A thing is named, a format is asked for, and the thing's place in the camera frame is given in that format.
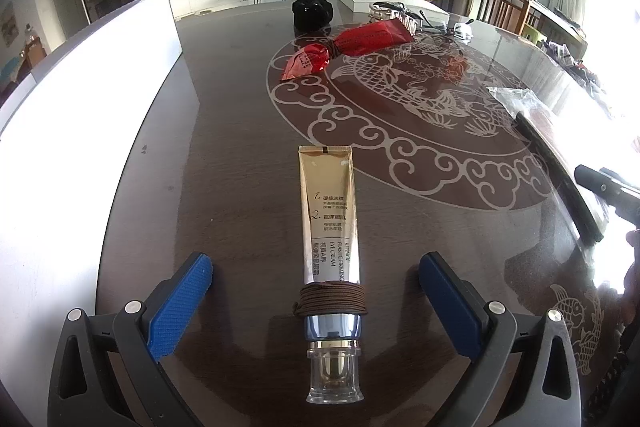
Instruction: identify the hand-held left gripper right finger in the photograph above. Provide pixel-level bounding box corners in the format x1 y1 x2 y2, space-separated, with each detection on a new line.
419 252 583 427

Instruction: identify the wooden chair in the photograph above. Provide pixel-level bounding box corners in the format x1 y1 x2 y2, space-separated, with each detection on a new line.
470 0 533 38

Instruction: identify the brown cord hair tie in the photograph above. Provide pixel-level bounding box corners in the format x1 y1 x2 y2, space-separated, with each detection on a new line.
292 284 368 319

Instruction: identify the cluttered wooden side table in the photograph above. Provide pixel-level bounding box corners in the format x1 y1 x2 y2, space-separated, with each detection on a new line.
525 0 618 85

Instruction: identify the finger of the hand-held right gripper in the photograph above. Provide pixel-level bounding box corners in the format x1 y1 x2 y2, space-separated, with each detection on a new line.
601 166 640 202
574 164 640 228

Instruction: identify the red foil packet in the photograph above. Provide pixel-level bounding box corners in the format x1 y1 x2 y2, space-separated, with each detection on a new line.
280 18 416 82

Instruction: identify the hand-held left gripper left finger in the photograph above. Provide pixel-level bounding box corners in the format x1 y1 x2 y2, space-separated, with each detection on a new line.
47 251 213 427

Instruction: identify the white board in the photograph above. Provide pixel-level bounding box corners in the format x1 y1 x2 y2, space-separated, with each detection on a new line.
0 0 184 427

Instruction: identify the gold cream tube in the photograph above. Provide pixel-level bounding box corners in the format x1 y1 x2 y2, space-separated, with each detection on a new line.
292 145 368 405

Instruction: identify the white low table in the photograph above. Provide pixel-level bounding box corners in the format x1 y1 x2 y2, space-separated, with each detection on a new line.
339 0 451 15

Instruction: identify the black pouch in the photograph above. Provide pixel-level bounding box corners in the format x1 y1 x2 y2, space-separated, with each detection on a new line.
292 0 334 32

